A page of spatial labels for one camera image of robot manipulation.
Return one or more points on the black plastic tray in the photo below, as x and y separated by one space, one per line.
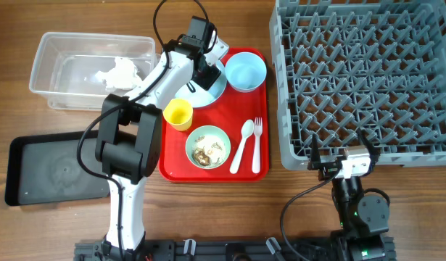
44 169

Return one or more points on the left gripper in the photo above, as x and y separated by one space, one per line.
209 77

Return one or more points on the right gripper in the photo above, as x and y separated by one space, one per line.
328 169

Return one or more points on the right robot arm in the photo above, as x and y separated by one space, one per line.
363 213

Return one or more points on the light blue empty bowl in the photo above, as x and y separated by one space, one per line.
245 71

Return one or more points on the clear plastic waste bin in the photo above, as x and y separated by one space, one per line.
66 66

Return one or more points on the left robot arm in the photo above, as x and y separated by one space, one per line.
129 139

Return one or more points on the light blue plate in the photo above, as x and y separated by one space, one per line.
201 97

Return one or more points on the yellow plastic cup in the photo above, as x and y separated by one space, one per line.
179 114

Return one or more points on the grey dishwasher rack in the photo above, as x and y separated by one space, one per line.
346 69

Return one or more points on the white napkin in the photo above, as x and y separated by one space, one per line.
123 76

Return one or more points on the white plastic spoon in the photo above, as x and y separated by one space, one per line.
246 131

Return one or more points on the green bowl with food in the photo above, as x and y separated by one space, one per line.
208 147

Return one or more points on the white plastic fork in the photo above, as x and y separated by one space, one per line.
258 130

